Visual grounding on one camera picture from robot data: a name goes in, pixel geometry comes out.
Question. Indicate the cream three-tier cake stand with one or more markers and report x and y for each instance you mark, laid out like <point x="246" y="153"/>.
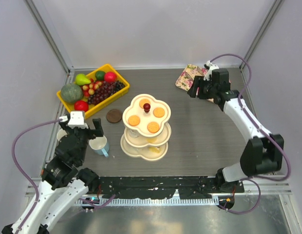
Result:
<point x="138" y="147"/>

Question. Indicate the red apple front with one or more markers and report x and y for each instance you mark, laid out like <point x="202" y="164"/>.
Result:
<point x="81" y="106"/>

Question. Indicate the white cable duct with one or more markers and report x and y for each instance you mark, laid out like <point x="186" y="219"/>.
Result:
<point x="174" y="201"/>

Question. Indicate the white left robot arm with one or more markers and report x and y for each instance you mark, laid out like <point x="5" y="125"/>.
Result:
<point x="62" y="184"/>

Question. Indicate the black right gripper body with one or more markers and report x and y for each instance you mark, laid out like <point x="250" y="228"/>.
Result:
<point x="207" y="89"/>

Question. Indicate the yellow plastic fruit bin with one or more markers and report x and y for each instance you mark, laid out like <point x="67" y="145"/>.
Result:
<point x="95" y="108"/>

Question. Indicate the red apple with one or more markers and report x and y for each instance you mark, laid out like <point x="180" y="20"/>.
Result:
<point x="81" y="106"/>
<point x="110" y="77"/>

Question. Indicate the brown round coaster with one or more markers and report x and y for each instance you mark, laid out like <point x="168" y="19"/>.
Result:
<point x="114" y="116"/>

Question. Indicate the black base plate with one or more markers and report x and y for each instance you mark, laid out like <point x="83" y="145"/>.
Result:
<point x="164" y="187"/>

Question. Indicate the black white mug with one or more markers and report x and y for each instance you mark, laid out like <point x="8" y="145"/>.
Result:
<point x="60" y="134"/>

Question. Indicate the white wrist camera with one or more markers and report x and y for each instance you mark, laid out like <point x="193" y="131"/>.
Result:
<point x="209" y="66"/>
<point x="74" y="119"/>

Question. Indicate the yellow swiss roll cake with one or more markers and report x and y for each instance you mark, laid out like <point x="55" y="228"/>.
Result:
<point x="155" y="150"/>

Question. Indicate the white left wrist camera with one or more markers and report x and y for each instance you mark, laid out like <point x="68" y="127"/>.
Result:
<point x="74" y="119"/>

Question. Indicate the green lime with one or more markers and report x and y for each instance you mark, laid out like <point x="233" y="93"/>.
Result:
<point x="99" y="75"/>

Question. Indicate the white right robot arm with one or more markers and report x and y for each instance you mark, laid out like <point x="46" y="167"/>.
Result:
<point x="263" y="151"/>

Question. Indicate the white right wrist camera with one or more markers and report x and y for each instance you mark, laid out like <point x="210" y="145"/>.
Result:
<point x="209" y="66"/>

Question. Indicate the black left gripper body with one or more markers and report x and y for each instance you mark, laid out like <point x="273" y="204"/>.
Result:
<point x="84" y="135"/>

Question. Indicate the grey white cream cake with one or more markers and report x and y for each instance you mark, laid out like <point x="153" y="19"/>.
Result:
<point x="133" y="133"/>

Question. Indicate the metal serving tongs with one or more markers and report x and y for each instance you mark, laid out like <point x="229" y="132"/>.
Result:
<point x="191" y="72"/>

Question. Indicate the blue white mug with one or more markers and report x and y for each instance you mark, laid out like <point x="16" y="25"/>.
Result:
<point x="100" y="145"/>

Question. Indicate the purple grape bunch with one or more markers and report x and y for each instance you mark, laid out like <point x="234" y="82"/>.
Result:
<point x="106" y="90"/>

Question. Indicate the yellow dome cake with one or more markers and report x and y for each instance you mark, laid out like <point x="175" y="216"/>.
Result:
<point x="151" y="140"/>

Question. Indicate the floral serving tray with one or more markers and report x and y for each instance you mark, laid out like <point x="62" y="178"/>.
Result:
<point x="185" y="84"/>

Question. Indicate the red yellow cherries cluster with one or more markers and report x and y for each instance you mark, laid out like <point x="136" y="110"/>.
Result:
<point x="90" y="89"/>

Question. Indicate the orange biscuit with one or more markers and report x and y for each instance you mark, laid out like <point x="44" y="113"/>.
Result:
<point x="134" y="120"/>
<point x="158" y="112"/>
<point x="144" y="101"/>
<point x="153" y="127"/>

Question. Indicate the red apple back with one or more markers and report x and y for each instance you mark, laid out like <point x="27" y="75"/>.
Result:
<point x="110" y="77"/>

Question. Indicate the green melon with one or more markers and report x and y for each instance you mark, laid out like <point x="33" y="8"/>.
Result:
<point x="71" y="93"/>

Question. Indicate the green pear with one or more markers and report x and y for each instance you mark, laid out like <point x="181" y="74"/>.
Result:
<point x="82" y="79"/>

